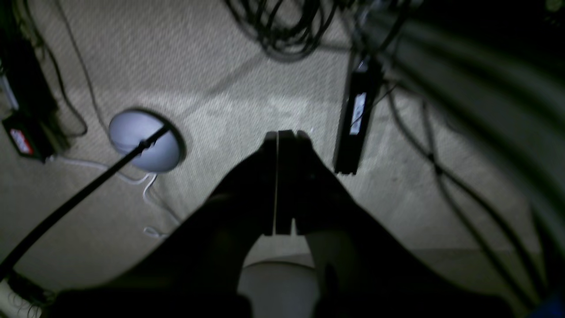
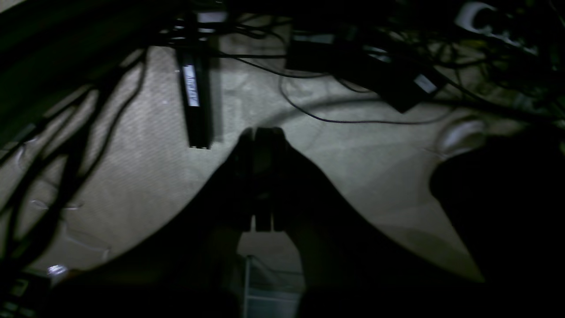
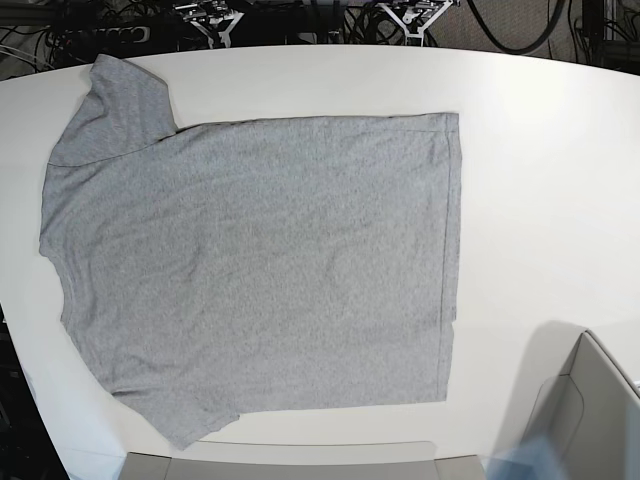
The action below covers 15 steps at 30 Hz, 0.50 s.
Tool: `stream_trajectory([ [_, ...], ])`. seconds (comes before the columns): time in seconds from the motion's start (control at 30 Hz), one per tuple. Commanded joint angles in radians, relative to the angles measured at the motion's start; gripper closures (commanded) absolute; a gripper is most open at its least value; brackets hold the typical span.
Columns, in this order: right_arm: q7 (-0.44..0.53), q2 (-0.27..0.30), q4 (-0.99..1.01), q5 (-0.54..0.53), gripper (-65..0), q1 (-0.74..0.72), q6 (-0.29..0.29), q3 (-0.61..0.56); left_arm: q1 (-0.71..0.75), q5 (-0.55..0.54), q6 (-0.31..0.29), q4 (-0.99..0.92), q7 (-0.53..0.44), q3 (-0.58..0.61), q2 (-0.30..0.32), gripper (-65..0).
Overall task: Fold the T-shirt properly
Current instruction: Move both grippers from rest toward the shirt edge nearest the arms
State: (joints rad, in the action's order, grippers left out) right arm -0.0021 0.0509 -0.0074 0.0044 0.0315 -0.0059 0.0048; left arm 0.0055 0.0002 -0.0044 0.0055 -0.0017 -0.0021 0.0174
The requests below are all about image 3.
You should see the grey T-shirt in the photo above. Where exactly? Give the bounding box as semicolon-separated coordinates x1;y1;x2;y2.
40;55;462;449

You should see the grey bin bottom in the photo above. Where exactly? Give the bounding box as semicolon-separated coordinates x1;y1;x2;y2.
119;441;486;479

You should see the grey bin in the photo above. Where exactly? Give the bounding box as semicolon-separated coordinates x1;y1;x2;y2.
119;441;486;479
523;331;639;479

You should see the black power strip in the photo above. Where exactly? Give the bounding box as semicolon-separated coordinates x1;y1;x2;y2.
65;25;151;45

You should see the grey bin right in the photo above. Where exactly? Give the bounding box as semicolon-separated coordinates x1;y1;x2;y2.
523;331;639;479

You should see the blue cloth in bin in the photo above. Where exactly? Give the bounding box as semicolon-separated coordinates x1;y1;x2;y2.
485;436;566;480

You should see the black cable bundle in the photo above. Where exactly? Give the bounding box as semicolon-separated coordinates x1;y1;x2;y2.
344;0;439;47

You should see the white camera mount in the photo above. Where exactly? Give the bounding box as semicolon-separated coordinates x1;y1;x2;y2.
172;1;244;49
376;0;461;47

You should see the black looped cable right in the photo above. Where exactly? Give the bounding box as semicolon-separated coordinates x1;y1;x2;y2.
467;0;561;55

